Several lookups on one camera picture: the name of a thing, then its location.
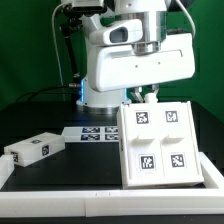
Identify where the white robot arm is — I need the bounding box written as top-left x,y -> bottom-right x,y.
61,0 -> 196,114

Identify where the white cabinet box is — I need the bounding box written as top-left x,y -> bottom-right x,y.
117,103 -> 204,189

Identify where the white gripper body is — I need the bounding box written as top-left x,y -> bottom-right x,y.
87,33 -> 195,92

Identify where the white cable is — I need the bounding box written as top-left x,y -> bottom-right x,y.
51,2 -> 73,101

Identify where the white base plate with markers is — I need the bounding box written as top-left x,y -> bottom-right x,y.
62,126 -> 118,143

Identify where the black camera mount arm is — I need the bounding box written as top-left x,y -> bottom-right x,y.
60,4 -> 82,82

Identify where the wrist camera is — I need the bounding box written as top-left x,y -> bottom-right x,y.
89,19 -> 143,46

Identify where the white cabinet top block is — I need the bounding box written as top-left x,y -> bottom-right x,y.
4,132 -> 65,167

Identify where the white U-shaped boundary frame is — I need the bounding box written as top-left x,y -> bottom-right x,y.
0,153 -> 224,218

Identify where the black cable on table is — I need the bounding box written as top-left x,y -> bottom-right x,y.
15,84 -> 83,103

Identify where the white cabinet door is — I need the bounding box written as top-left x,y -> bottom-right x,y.
159,102 -> 203,182
123,104 -> 163,184

